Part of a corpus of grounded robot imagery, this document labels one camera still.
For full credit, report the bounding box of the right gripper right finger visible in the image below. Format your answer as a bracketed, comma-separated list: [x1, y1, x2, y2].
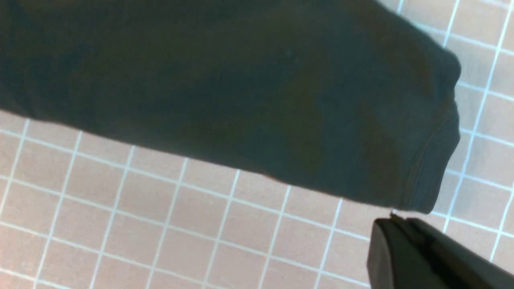
[406, 218, 514, 289]

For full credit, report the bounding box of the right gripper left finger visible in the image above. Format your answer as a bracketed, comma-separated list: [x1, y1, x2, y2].
[367, 218, 438, 289]

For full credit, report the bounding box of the dark gray long-sleeved shirt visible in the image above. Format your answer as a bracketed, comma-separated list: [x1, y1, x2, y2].
[0, 0, 461, 214]

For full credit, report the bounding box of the pink checkered tablecloth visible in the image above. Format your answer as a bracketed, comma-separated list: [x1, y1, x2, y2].
[0, 0, 514, 289]

